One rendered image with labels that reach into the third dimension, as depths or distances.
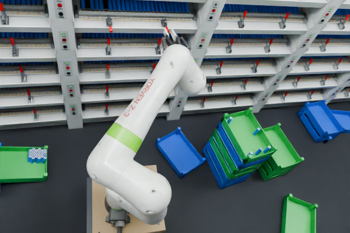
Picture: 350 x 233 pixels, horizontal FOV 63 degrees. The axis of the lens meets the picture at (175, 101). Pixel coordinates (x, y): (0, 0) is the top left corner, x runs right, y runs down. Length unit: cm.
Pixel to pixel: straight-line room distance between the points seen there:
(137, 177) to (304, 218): 155
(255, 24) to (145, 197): 117
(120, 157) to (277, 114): 188
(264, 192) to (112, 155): 145
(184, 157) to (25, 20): 128
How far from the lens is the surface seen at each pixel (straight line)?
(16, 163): 196
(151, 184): 86
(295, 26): 185
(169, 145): 204
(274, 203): 215
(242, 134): 176
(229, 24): 161
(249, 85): 217
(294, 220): 218
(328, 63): 243
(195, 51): 163
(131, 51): 156
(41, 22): 142
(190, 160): 202
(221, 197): 200
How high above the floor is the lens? 177
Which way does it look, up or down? 51 degrees down
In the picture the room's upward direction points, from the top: 19 degrees clockwise
